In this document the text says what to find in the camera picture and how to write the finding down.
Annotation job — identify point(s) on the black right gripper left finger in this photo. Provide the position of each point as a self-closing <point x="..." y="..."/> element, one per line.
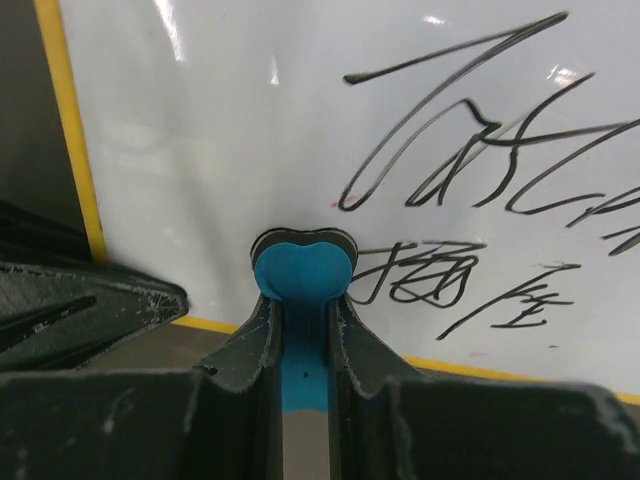
<point x="218" y="420"/>

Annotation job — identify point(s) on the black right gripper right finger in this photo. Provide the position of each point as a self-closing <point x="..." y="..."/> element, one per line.
<point x="388" y="420"/>

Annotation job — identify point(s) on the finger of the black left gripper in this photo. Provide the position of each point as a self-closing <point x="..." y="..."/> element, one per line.
<point x="60" y="310"/>

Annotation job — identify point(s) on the blue whiteboard eraser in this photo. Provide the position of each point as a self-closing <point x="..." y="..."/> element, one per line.
<point x="304" y="270"/>

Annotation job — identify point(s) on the yellow framed whiteboard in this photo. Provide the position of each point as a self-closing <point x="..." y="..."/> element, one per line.
<point x="484" y="155"/>

